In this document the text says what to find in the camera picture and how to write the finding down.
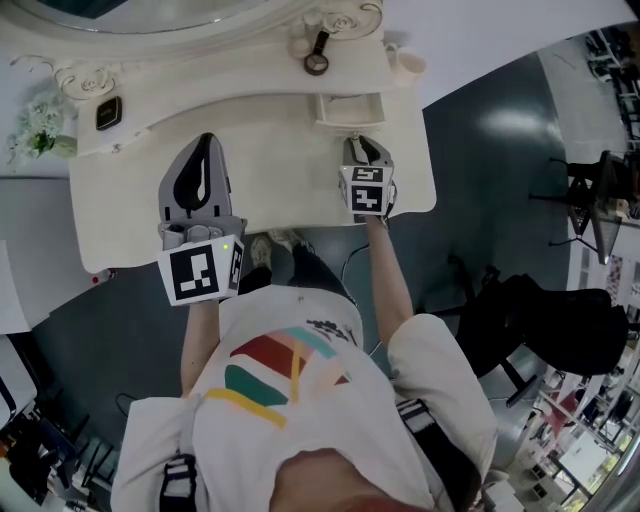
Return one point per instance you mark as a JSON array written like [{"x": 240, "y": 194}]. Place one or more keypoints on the person's right shoe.
[{"x": 286, "y": 239}]

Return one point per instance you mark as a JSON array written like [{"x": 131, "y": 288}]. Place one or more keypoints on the person's right forearm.
[{"x": 392, "y": 280}]

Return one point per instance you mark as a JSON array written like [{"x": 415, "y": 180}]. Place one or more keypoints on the white ceramic jug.
[{"x": 411, "y": 67}]

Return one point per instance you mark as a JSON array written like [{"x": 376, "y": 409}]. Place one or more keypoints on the white ornate dressing table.
[{"x": 280, "y": 200}]

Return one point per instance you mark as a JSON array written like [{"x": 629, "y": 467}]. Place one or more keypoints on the clear bottle red cap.
[{"x": 102, "y": 277}]

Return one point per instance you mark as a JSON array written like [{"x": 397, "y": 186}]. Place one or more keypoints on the person's face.
[{"x": 335, "y": 480}]

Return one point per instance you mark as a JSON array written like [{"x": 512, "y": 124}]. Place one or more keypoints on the black rounded square case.
[{"x": 109, "y": 114}]

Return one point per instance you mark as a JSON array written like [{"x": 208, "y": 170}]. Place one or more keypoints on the person's left shoe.
[{"x": 261, "y": 252}]

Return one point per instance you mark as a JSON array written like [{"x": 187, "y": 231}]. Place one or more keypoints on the white printed t-shirt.
[{"x": 320, "y": 400}]

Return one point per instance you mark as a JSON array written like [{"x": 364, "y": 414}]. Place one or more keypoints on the black office chair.
[{"x": 550, "y": 320}]

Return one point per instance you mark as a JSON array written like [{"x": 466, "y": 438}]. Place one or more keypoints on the white side desk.
[{"x": 25, "y": 250}]

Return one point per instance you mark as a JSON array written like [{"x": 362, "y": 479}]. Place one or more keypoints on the dark trousers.
[{"x": 315, "y": 275}]

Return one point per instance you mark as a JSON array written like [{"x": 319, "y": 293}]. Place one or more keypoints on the person's left forearm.
[{"x": 200, "y": 345}]

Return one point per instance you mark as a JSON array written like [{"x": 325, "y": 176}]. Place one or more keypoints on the small white bottle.
[
  {"x": 310, "y": 22},
  {"x": 299, "y": 45}
]

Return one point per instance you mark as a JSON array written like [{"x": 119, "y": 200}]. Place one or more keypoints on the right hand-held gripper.
[{"x": 367, "y": 195}]

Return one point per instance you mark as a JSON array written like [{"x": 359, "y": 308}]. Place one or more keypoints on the person's shoe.
[
  {"x": 286, "y": 239},
  {"x": 261, "y": 252}
]

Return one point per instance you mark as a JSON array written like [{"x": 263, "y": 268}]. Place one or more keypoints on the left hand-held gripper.
[{"x": 195, "y": 270}]

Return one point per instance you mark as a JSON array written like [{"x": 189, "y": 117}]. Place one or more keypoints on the oval white-framed mirror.
[{"x": 150, "y": 12}]

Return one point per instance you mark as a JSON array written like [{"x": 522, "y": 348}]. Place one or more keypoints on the black metal frame table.
[{"x": 607, "y": 210}]

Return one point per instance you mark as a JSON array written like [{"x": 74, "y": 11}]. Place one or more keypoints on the white flowers in vase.
[{"x": 37, "y": 135}]

